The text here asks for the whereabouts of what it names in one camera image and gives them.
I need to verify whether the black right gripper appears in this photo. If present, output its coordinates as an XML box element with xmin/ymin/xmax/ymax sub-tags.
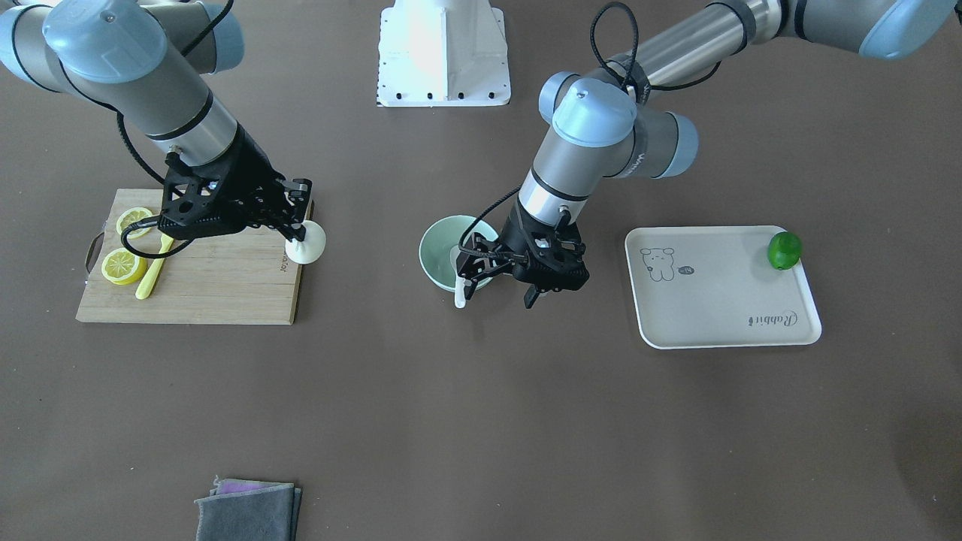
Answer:
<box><xmin>158</xmin><ymin>127</ymin><xmax>312</xmax><ymax>243</ymax></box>

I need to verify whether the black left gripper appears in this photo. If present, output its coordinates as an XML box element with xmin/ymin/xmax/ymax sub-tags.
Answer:
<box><xmin>455</xmin><ymin>198</ymin><xmax>590</xmax><ymax>309</ymax></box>

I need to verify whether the white steamed bun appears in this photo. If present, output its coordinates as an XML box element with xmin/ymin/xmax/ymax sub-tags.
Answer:
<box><xmin>285</xmin><ymin>220</ymin><xmax>327</xmax><ymax>264</ymax></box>

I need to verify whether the white plastic spoon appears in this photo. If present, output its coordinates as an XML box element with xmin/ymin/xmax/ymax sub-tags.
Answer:
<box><xmin>449</xmin><ymin>246</ymin><xmax>467</xmax><ymax>309</ymax></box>

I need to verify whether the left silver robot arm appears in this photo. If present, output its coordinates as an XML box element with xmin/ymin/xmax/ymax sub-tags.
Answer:
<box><xmin>453</xmin><ymin>1</ymin><xmax>960</xmax><ymax>308</ymax></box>

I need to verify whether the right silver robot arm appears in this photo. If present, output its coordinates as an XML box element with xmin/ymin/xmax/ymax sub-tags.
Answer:
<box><xmin>2</xmin><ymin>1</ymin><xmax>319</xmax><ymax>244</ymax></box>

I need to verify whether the mint green bowl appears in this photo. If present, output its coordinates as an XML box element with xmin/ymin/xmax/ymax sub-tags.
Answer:
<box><xmin>419</xmin><ymin>215</ymin><xmax>475</xmax><ymax>292</ymax></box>

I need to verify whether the yellow plastic knife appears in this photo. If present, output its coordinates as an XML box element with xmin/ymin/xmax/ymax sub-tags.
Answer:
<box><xmin>135</xmin><ymin>234</ymin><xmax>174</xmax><ymax>299</ymax></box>

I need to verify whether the wooden cutting board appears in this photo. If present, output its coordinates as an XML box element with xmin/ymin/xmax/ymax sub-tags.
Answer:
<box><xmin>76</xmin><ymin>189</ymin><xmax>301</xmax><ymax>325</ymax></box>

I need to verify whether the lemon half upper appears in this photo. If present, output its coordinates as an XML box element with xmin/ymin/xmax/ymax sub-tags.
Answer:
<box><xmin>100</xmin><ymin>249</ymin><xmax>149</xmax><ymax>286</ymax></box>

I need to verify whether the cream rabbit tray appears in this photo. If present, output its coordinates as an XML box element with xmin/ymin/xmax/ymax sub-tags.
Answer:
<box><xmin>625</xmin><ymin>225</ymin><xmax>822</xmax><ymax>349</ymax></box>

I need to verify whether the grey folded cloth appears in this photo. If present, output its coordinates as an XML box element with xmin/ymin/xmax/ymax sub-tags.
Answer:
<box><xmin>195</xmin><ymin>476</ymin><xmax>302</xmax><ymax>540</ymax></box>

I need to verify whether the green lime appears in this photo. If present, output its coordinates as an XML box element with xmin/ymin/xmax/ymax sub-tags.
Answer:
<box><xmin>767</xmin><ymin>231</ymin><xmax>803</xmax><ymax>271</ymax></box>

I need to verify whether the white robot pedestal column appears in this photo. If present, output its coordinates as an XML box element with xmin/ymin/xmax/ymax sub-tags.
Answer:
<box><xmin>376</xmin><ymin>1</ymin><xmax>512</xmax><ymax>107</ymax></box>

